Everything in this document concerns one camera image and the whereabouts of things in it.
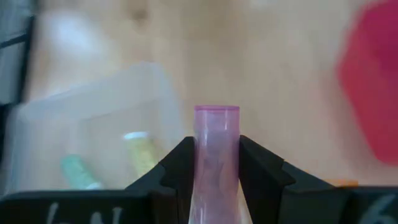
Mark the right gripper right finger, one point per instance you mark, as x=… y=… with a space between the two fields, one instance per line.
x=267 y=186

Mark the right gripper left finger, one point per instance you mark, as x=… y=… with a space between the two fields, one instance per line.
x=174 y=174

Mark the yellow pill tube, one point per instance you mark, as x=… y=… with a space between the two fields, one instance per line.
x=143 y=152

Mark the pink pill tube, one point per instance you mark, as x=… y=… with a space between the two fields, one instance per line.
x=216 y=155

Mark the green pill tube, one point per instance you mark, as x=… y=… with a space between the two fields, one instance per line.
x=76 y=172

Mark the clear plastic bin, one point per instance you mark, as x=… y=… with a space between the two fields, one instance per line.
x=93 y=102

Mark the red plastic bin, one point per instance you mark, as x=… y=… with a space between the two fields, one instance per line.
x=373 y=77

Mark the black aluminium table frame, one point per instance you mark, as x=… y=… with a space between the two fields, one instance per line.
x=27 y=56

